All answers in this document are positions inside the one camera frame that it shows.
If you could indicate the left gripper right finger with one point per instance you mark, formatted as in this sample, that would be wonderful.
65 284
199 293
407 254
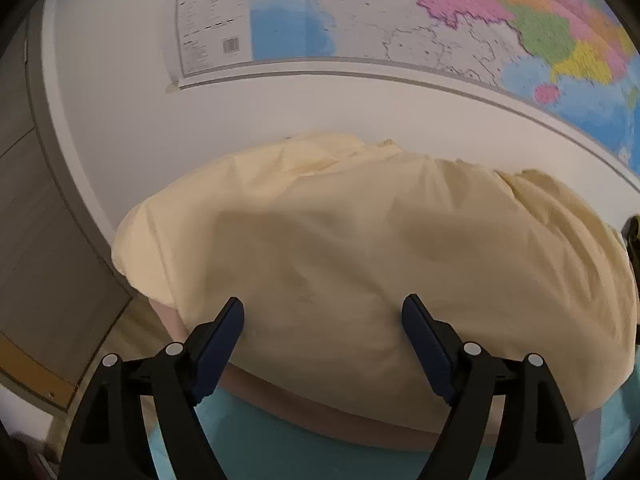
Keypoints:
536 437

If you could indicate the cream yellow garment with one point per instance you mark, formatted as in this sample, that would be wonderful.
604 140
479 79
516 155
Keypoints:
322 237

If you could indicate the pink folded garment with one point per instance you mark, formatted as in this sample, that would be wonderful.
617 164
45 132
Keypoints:
320 414

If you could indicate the teal grey patterned bedsheet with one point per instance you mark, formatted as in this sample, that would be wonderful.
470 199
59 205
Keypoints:
251 444

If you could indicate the grey wooden wardrobe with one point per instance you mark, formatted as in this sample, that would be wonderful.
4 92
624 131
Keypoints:
58 298

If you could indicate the colourful wall map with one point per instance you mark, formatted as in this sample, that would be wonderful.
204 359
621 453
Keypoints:
572 58

